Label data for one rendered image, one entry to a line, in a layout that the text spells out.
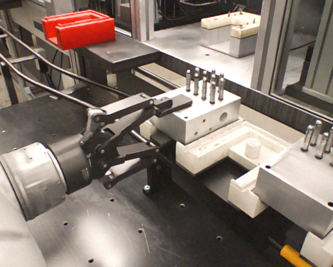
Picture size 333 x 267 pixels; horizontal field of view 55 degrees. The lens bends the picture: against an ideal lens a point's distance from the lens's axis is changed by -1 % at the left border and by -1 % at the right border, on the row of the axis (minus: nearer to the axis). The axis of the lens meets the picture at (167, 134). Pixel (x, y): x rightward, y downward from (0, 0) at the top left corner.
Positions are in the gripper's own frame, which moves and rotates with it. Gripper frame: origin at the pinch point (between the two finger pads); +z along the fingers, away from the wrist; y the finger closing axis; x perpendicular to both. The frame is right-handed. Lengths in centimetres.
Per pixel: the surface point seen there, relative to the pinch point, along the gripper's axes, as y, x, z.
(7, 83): -29, 106, -6
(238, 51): 1.5, 11.8, 29.4
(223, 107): 1.8, -4.8, 7.0
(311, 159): 2.3, -21.8, 4.9
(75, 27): 5.9, 43.0, 3.4
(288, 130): -95, 59, 147
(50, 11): 6, 65, 5
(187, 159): -3.4, -6.4, -2.2
